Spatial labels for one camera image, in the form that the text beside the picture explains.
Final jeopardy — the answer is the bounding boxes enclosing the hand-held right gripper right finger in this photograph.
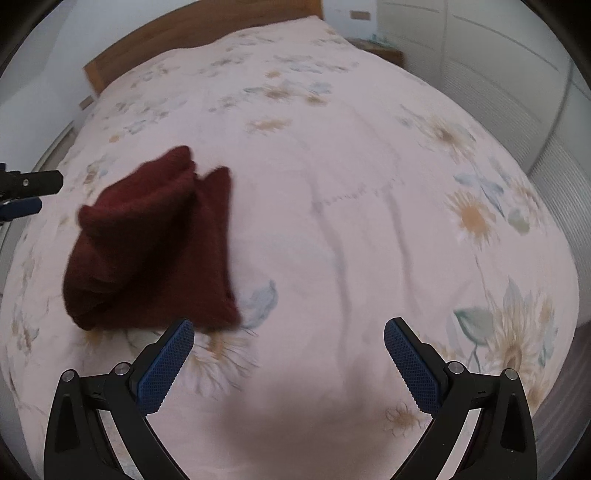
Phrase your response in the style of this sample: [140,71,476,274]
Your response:
[383,316,539,480]

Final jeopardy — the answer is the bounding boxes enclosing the floral bed sheet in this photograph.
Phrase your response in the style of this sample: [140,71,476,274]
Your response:
[0,16,580,480]

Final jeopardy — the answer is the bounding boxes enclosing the dark red knit sweater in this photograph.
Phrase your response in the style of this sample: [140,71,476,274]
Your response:
[62,145,243,332]

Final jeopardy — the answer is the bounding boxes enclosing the white wardrobe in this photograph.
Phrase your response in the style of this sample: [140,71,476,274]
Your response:
[376,0,591,176]

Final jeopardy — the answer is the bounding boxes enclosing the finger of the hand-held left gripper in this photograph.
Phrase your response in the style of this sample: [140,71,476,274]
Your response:
[0,198,43,222]
[0,162,64,200]

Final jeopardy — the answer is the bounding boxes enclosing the wooden headboard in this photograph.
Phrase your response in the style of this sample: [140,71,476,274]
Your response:
[83,0,324,95]

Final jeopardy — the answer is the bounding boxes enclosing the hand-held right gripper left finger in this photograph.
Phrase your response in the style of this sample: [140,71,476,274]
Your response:
[44,318,195,480]

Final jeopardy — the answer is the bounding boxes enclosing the wooden nightstand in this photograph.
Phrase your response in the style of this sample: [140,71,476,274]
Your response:
[350,38,404,66]

